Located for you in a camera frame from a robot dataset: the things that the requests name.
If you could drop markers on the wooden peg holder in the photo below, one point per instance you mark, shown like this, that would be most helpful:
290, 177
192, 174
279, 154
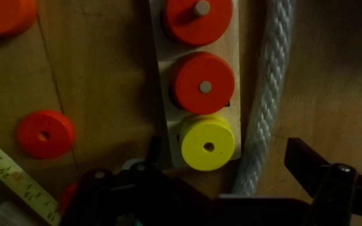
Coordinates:
163, 83

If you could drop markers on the yellow black tape measure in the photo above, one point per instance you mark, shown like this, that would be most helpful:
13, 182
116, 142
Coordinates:
9, 173

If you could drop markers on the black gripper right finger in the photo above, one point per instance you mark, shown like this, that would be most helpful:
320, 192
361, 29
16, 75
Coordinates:
339, 188

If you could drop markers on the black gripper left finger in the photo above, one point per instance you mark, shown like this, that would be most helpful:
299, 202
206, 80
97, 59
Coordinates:
138, 196

